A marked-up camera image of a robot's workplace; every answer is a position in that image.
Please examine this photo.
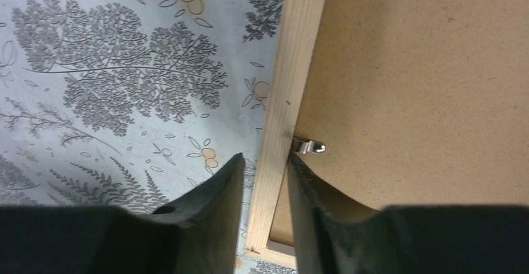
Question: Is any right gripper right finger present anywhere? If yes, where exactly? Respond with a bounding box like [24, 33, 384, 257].
[287, 154, 528, 273]

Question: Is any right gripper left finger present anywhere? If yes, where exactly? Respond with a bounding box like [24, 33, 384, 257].
[1, 153, 245, 273]

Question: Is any photo print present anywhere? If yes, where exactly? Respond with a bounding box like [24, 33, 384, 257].
[295, 0, 528, 221]

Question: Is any light wooden picture frame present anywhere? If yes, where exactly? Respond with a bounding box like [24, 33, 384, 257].
[235, 0, 326, 273]

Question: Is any floral patterned table mat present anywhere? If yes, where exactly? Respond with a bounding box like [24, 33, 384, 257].
[1, 0, 292, 273]

